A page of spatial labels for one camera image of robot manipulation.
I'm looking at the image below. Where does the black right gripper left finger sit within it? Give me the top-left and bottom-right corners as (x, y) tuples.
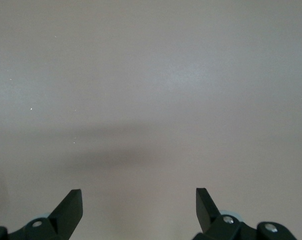
(0, 189), (84, 240)

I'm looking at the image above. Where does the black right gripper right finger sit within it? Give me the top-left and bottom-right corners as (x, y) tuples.
(192, 187), (298, 240)

